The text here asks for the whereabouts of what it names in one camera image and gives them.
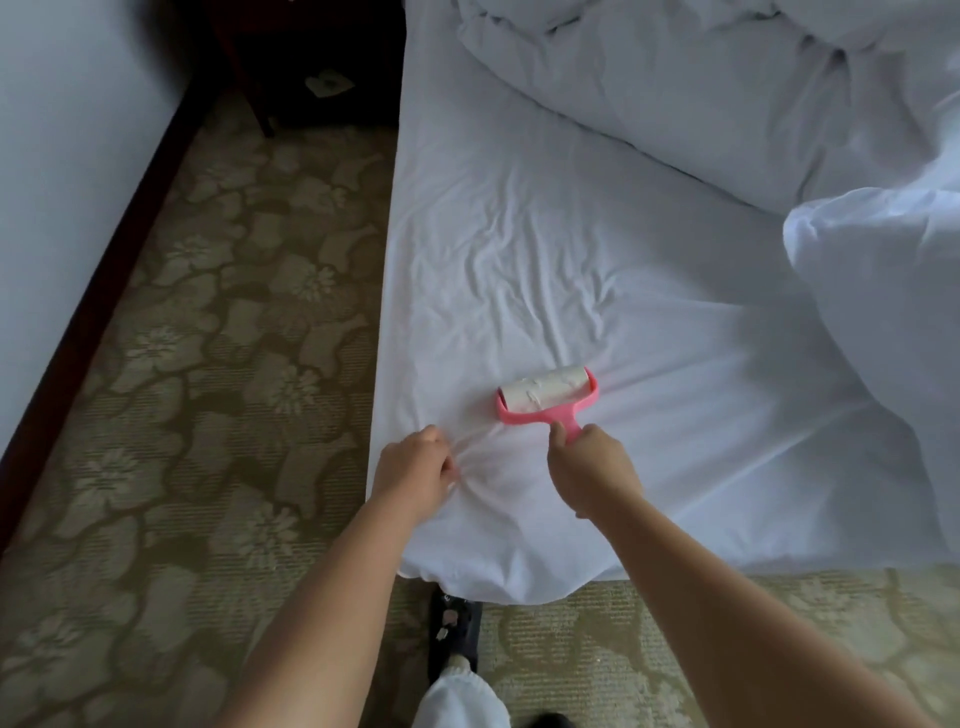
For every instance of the person's right hand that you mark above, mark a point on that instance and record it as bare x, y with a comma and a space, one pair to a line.
597, 473

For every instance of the person's left hand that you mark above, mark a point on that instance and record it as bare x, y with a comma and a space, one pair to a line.
413, 473

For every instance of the pink lint roller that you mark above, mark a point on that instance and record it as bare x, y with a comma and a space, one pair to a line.
543, 390

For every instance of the white bed sheet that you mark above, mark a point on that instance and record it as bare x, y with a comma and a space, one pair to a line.
585, 285

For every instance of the white pillow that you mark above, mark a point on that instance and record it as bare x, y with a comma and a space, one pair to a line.
893, 330

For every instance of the person's right forearm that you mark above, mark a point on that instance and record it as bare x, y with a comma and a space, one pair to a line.
750, 630

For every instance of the person's left forearm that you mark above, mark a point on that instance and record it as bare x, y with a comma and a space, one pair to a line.
330, 630

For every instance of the person's black left shoe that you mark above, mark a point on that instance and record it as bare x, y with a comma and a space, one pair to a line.
455, 623

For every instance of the person's black shoe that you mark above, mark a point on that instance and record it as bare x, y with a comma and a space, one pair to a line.
455, 623
549, 720

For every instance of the person's black right shoe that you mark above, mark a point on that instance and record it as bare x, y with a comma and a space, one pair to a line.
549, 720

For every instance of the white paper under nightstand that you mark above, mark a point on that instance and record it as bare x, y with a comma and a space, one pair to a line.
330, 86

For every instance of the white duvet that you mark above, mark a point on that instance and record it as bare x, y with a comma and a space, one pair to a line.
675, 75

